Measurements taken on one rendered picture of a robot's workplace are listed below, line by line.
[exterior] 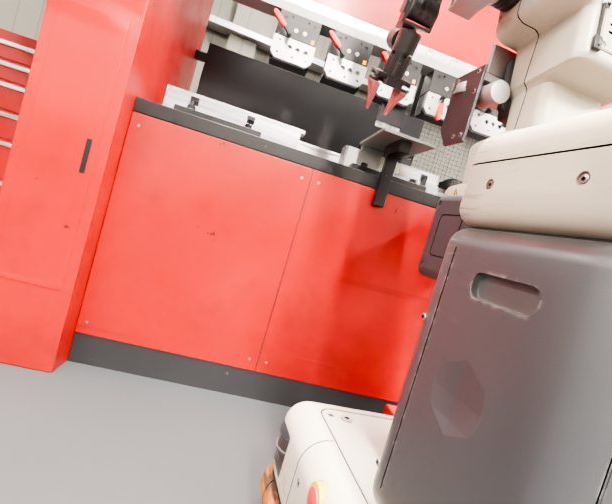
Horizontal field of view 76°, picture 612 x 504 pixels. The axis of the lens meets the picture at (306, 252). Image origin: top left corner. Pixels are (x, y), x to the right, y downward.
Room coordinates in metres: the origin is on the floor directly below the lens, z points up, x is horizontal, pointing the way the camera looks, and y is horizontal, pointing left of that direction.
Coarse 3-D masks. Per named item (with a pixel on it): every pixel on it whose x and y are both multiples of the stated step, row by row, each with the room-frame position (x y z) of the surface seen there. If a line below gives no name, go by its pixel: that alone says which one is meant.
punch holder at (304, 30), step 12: (288, 12) 1.41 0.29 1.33; (288, 24) 1.41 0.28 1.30; (300, 24) 1.42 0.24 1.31; (312, 24) 1.43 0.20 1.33; (276, 36) 1.40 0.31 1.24; (300, 36) 1.42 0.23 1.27; (312, 36) 1.43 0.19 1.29; (276, 48) 1.41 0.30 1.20; (288, 48) 1.43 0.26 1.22; (300, 48) 1.42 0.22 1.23; (312, 48) 1.43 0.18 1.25; (276, 60) 1.43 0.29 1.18; (288, 60) 1.41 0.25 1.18; (300, 60) 1.42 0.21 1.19; (300, 72) 1.48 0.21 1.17
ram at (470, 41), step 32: (256, 0) 1.40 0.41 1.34; (320, 0) 1.43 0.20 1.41; (352, 0) 1.45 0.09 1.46; (384, 0) 1.47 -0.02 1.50; (448, 0) 1.51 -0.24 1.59; (320, 32) 1.49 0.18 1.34; (352, 32) 1.45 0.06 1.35; (448, 32) 1.52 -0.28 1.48; (480, 32) 1.54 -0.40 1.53; (480, 64) 1.54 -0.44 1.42
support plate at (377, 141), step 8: (384, 128) 1.24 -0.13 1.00; (376, 136) 1.33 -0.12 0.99; (384, 136) 1.31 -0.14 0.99; (392, 136) 1.28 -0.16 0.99; (400, 136) 1.26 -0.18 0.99; (408, 136) 1.26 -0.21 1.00; (360, 144) 1.50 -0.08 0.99; (368, 144) 1.47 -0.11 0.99; (376, 144) 1.43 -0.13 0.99; (384, 144) 1.40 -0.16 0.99; (416, 144) 1.29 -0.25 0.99; (424, 144) 1.27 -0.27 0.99; (432, 144) 1.27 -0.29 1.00; (416, 152) 1.38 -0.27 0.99
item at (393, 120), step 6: (384, 102) 1.52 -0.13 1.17; (384, 108) 1.52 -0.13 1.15; (396, 108) 1.53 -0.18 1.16; (402, 108) 1.53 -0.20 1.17; (378, 114) 1.52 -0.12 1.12; (390, 114) 1.52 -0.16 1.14; (396, 114) 1.53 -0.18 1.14; (402, 114) 1.53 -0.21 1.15; (378, 120) 1.52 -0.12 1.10; (384, 120) 1.52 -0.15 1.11; (390, 120) 1.53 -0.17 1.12; (396, 120) 1.53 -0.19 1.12; (402, 120) 1.53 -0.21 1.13; (378, 126) 1.53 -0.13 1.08; (384, 126) 1.53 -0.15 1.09; (390, 126) 1.54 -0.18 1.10; (396, 126) 1.53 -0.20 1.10
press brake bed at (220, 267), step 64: (128, 128) 1.24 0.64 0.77; (128, 192) 1.25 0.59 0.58; (192, 192) 1.28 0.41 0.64; (256, 192) 1.31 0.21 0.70; (320, 192) 1.35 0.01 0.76; (128, 256) 1.25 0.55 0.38; (192, 256) 1.29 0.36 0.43; (256, 256) 1.32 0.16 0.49; (320, 256) 1.36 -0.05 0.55; (384, 256) 1.40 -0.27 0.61; (128, 320) 1.26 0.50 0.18; (192, 320) 1.30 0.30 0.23; (256, 320) 1.34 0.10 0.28; (320, 320) 1.37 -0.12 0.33; (384, 320) 1.42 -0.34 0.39; (192, 384) 1.31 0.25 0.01; (256, 384) 1.35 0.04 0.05; (320, 384) 1.39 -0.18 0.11; (384, 384) 1.43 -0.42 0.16
